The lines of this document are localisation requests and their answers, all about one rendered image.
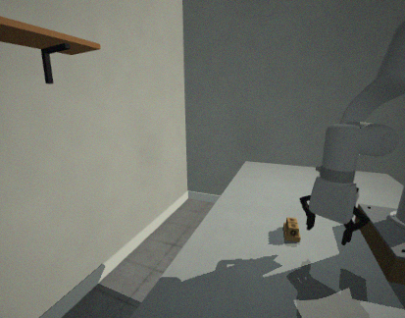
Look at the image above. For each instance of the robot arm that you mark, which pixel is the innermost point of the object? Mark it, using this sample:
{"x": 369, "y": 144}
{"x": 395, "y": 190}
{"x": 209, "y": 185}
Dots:
{"x": 343, "y": 144}

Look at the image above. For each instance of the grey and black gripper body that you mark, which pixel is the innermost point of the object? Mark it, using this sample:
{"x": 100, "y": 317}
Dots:
{"x": 334, "y": 201}

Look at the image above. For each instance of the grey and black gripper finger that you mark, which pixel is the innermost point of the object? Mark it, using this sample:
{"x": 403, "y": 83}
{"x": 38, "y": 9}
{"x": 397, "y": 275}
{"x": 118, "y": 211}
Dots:
{"x": 310, "y": 216}
{"x": 354, "y": 227}

